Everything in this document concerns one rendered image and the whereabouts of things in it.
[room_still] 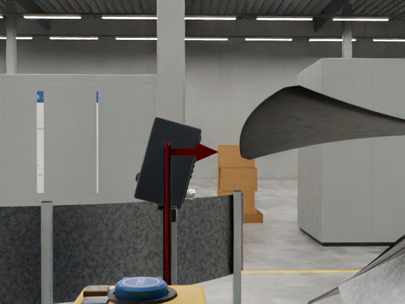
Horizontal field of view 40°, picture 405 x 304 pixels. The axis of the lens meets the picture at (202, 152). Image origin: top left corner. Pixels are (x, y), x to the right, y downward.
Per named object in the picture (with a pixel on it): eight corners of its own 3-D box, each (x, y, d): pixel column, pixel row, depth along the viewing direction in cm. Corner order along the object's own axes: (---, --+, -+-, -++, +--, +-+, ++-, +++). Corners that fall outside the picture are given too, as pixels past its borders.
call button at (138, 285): (166, 309, 41) (166, 286, 41) (111, 309, 41) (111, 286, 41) (167, 295, 45) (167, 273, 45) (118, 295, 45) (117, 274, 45)
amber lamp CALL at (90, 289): (106, 298, 42) (106, 290, 42) (82, 298, 42) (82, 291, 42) (109, 292, 44) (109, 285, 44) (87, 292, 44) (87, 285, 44)
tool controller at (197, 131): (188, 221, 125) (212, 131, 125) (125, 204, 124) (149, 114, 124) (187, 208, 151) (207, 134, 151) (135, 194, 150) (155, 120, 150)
